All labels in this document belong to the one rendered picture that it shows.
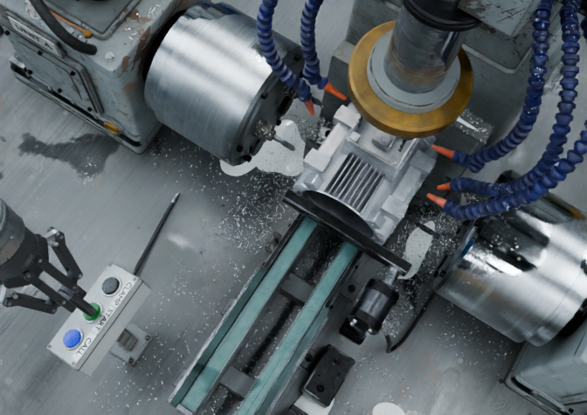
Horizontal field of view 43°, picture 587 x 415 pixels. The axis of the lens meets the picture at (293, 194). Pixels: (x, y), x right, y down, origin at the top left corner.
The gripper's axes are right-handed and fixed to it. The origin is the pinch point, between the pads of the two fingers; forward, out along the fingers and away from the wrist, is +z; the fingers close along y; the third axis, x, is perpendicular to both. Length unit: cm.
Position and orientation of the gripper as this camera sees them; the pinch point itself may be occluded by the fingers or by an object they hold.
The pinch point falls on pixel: (77, 301)
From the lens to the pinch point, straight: 120.6
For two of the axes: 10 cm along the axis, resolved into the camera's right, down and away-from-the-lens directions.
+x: -8.0, -3.5, 4.9
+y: 5.4, -7.9, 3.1
